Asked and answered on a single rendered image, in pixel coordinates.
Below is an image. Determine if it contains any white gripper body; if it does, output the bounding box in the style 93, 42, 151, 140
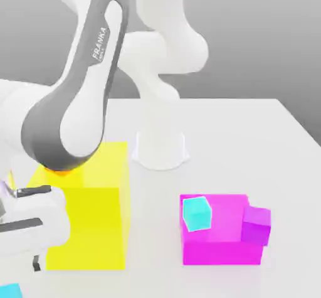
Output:
0, 199, 71, 257

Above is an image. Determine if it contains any small cyan cube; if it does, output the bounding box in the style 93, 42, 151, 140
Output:
0, 282, 24, 298
182, 196, 213, 233

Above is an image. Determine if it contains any small purple cube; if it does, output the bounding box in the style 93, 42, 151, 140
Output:
240, 204, 272, 248

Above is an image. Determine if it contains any large yellow box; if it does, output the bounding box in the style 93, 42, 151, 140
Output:
26, 141, 132, 271

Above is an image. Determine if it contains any large magenta box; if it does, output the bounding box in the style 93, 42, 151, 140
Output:
179, 193, 265, 266

